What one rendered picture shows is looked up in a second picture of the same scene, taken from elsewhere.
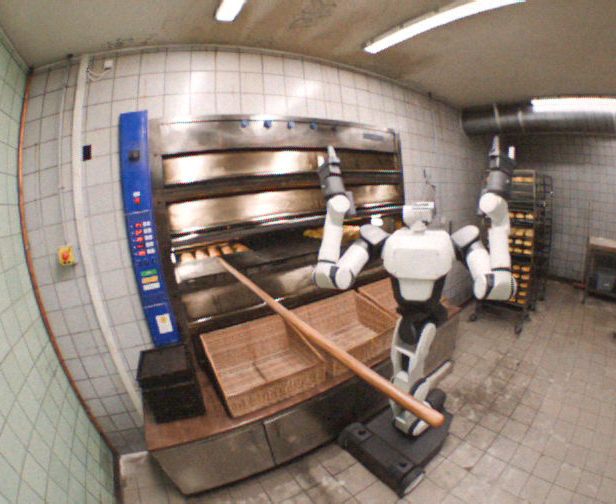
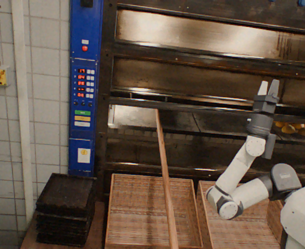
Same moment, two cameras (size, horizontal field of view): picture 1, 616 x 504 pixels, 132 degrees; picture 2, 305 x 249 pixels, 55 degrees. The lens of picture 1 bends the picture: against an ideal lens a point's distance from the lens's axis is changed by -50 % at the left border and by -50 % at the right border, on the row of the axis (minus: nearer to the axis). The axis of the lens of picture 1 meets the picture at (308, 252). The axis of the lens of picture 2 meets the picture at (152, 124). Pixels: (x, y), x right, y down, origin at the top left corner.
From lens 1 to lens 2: 0.47 m
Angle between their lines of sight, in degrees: 26
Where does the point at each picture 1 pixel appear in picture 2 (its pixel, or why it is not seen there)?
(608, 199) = not seen: outside the picture
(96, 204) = (40, 37)
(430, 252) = not seen: outside the picture
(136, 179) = (87, 27)
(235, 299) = (154, 154)
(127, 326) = (48, 147)
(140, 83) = not seen: outside the picture
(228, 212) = (172, 81)
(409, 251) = not seen: outside the picture
